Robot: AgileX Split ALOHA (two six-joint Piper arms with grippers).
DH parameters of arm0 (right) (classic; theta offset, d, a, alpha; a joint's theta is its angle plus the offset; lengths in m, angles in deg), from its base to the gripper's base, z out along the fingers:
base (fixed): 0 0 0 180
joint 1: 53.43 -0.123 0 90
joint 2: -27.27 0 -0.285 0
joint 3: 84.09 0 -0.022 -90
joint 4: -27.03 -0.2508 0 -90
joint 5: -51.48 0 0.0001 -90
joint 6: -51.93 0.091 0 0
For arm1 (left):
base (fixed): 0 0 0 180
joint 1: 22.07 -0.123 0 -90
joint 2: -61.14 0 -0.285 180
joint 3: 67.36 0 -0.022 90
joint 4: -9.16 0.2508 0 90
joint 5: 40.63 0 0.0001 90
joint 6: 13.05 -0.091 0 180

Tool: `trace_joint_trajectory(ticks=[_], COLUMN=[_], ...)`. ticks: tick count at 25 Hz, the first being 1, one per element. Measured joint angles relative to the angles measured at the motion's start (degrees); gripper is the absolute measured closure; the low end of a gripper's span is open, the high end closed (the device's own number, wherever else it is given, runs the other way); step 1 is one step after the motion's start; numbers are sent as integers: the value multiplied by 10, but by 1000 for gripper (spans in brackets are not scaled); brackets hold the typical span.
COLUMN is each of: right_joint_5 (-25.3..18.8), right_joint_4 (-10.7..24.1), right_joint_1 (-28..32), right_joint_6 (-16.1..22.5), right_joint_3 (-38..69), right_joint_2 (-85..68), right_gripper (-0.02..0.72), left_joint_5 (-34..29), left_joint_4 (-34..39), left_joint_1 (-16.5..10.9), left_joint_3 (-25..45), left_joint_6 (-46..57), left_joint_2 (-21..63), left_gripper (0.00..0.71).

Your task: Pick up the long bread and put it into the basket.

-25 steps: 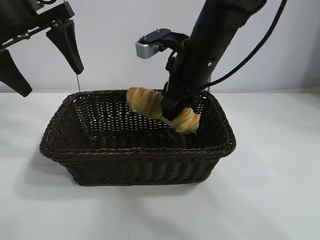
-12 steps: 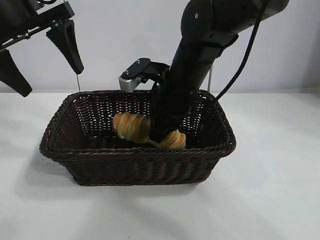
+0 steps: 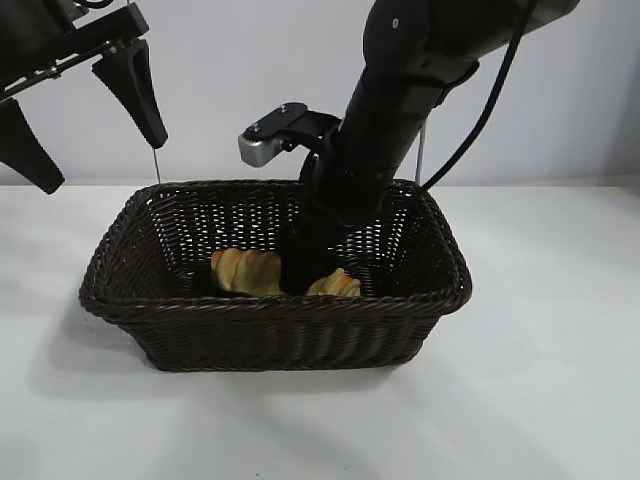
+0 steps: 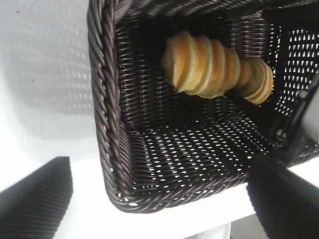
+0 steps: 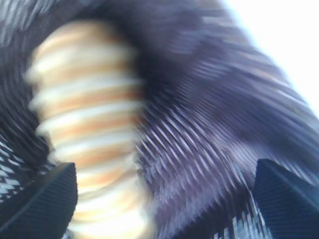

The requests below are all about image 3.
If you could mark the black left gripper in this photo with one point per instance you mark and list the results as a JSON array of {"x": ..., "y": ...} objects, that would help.
[{"x": 45, "y": 45}]

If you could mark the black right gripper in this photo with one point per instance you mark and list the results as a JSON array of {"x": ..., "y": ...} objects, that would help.
[{"x": 350, "y": 195}]

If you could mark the long twisted golden bread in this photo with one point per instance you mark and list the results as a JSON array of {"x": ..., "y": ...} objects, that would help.
[{"x": 245, "y": 272}]

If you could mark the dark brown woven basket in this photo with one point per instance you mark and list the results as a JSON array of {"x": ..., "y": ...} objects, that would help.
[{"x": 280, "y": 325}]

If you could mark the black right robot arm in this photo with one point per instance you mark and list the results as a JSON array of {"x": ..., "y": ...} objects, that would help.
[{"x": 400, "y": 75}]

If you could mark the thin grey background rod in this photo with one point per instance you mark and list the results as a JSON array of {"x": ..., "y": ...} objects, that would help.
[{"x": 156, "y": 165}]

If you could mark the silver background pole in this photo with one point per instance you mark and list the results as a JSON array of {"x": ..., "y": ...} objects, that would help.
[{"x": 420, "y": 155}]

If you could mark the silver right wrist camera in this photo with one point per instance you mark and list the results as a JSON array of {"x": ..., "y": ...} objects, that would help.
[{"x": 260, "y": 145}]

